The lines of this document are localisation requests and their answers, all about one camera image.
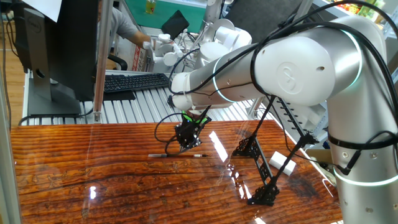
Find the black chair armrest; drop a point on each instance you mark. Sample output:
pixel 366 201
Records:
pixel 119 60

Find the cardboard box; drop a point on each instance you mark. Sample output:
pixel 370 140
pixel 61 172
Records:
pixel 320 155

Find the bare forearm of operator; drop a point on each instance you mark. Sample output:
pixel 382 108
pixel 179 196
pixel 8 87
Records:
pixel 140 38

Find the black desk pad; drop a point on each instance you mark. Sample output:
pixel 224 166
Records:
pixel 119 96

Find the white carton red lettering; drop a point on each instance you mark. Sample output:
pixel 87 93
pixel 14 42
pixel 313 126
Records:
pixel 136 60

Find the black keyboard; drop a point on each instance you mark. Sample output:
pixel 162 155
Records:
pixel 136 82

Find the dark grey panel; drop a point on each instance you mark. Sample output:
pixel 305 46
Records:
pixel 264 18

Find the thin black pen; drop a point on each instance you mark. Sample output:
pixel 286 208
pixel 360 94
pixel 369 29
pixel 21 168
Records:
pixel 161 155

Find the white articulated device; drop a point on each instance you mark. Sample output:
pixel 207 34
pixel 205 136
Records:
pixel 164 51

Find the white paper sheet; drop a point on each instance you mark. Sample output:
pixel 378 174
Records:
pixel 40 7

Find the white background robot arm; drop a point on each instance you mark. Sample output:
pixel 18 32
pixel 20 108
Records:
pixel 236 35

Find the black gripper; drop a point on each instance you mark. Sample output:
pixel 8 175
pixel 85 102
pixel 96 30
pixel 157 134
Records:
pixel 189 129

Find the pale green plastic bottle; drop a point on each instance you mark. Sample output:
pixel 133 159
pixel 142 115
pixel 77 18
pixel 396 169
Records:
pixel 377 7

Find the small black folding stand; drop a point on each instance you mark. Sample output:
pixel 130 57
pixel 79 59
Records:
pixel 169 100

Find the yellow drink bottle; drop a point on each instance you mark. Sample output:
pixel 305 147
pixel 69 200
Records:
pixel 150 6

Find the black computer monitor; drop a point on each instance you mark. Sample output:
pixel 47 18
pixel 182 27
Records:
pixel 71 46

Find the white metal shelf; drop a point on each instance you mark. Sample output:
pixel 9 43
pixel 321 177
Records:
pixel 323 3

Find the wood grain table mat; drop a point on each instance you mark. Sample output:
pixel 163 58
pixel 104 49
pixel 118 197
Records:
pixel 124 186

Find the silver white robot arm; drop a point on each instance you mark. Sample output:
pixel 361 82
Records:
pixel 295 77

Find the white foam block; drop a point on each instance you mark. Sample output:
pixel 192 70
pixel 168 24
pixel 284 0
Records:
pixel 280 161

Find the black pen rack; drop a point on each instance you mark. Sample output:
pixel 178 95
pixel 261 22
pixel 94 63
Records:
pixel 264 196

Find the black tablet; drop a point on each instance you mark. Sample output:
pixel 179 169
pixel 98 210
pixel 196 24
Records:
pixel 175 23

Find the green board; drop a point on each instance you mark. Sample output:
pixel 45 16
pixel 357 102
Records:
pixel 136 9

